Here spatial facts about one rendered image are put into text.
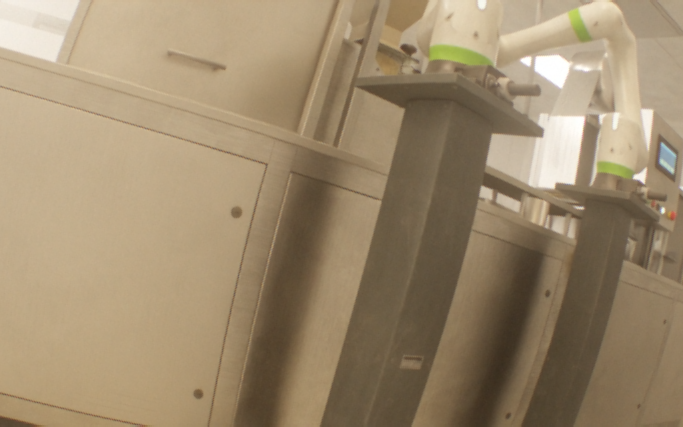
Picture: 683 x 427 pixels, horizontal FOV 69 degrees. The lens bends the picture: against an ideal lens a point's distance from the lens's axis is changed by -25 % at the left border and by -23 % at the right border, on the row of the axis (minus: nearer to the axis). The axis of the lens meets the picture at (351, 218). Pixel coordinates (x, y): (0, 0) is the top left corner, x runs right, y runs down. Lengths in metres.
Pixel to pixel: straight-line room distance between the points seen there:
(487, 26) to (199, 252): 0.68
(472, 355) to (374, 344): 0.57
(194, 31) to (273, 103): 0.27
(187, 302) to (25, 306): 0.35
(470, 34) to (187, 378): 0.85
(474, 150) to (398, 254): 0.22
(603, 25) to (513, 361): 1.04
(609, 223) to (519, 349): 0.44
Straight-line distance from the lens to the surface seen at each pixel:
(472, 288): 1.52
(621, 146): 1.66
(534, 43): 1.91
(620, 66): 1.94
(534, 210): 1.82
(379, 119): 1.62
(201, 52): 1.36
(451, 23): 1.13
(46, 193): 1.10
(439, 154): 1.03
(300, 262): 1.25
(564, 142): 2.33
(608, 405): 2.30
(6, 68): 1.12
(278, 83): 1.42
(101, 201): 1.11
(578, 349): 1.59
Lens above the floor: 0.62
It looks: 2 degrees up
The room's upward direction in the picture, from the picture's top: 15 degrees clockwise
